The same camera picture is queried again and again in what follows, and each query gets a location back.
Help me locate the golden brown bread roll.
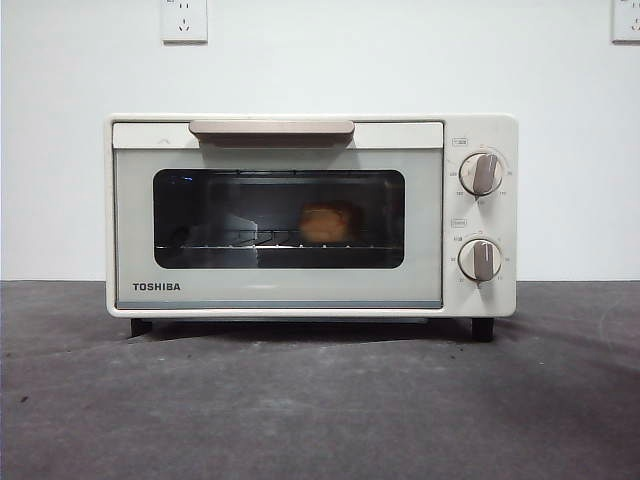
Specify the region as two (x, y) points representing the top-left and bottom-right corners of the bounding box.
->
(298, 200), (359, 243)

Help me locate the oven door with beige handle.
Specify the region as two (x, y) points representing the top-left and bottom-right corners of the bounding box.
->
(112, 118), (445, 310)

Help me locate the cream Toshiba toaster oven body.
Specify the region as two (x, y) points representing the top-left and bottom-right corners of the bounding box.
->
(103, 112), (520, 343)

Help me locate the timer knob with beige grip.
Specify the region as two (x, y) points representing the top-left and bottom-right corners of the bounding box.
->
(458, 237), (503, 289)

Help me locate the temperature knob with beige grip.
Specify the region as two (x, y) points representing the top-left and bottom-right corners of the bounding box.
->
(458, 152), (504, 197)

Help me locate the metal wire oven rack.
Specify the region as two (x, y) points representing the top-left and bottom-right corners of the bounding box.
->
(155, 228), (402, 251)

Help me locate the white wall socket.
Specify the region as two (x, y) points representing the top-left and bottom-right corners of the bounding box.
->
(160, 0), (208, 43)
(610, 0), (640, 44)

